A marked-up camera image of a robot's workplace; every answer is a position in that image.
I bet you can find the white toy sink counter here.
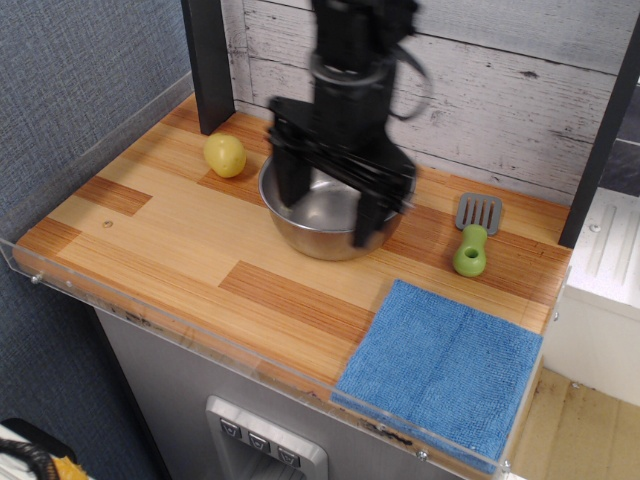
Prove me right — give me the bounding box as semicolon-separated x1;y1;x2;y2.
542;188;639;405

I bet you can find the silver toy fridge cabinet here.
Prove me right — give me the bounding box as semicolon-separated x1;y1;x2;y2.
93;304;461;480

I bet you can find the dark right frame post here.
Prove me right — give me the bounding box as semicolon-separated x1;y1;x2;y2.
558;19;639;248

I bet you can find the grey dispenser button panel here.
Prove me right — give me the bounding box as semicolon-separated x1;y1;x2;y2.
206;395;329;479

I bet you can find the yellow object bottom left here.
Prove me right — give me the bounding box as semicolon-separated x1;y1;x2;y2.
52;456;91;480

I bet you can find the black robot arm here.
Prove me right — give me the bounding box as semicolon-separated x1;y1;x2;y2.
269;1;418;248

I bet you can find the blue microfiber cloth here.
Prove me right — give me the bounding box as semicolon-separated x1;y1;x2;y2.
331;280;542;474

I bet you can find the black white bottom-left equipment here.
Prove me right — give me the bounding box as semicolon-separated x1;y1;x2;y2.
1;418;77;479

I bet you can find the stainless steel bowl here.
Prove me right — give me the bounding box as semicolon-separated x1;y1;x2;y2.
259;153;401;261

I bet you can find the grey green toy spatula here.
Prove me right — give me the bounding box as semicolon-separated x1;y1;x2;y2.
452;192;502;278

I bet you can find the yellow toy potato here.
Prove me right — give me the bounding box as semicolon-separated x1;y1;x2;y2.
203;133;246;178

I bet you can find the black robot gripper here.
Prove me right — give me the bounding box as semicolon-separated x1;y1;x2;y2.
269;54;415;248

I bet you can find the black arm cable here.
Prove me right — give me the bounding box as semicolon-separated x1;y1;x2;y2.
387;39;436;121

